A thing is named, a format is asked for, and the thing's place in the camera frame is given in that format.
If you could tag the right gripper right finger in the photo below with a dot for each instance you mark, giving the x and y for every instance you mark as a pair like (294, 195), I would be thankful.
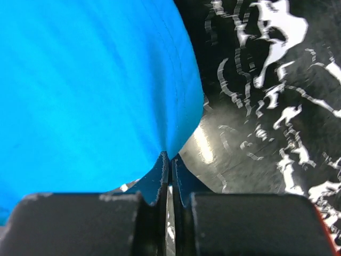
(209, 223)

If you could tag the folded orange t shirt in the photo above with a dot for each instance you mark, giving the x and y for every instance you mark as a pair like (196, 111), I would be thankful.
(331, 220)

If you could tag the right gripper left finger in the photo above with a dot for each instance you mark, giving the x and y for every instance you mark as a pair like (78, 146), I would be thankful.
(127, 223)

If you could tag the blue t shirt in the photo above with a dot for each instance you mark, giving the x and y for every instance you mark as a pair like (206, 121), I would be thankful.
(91, 93)

